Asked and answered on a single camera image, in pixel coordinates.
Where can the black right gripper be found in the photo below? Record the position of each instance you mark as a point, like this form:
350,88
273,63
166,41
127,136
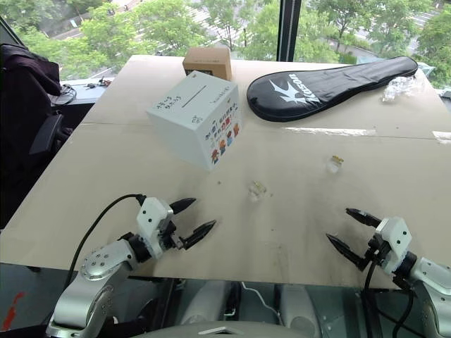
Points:
376,248

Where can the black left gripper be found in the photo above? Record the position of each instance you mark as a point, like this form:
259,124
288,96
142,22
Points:
170,235

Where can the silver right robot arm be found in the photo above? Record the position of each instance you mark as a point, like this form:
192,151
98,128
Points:
431,281

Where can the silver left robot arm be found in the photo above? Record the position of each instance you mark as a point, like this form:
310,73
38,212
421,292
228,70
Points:
102,262

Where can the white printed cardboard box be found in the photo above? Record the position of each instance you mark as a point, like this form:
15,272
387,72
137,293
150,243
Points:
197,116

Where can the small clear wrapped candy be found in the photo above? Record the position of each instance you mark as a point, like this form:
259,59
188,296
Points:
256,191

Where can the grey rounded shape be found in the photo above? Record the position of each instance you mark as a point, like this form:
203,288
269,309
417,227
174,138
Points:
299,310
211,303

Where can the black racket cover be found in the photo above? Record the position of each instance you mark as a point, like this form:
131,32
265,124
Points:
310,93

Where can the crumpled clear plastic wrap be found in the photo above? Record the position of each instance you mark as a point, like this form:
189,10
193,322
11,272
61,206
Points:
398,89

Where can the brown cardboard box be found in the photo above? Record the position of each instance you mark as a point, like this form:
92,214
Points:
208,60

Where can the black office chair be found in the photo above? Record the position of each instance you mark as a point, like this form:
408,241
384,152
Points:
24,112

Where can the dark window pillar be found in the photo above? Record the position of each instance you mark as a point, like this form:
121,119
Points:
288,30

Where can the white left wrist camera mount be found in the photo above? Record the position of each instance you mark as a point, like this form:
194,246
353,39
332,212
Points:
151,215

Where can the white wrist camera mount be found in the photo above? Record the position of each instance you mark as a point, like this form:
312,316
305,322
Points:
396,239
151,215

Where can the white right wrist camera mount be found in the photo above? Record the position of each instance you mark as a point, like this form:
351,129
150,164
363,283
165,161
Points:
396,239

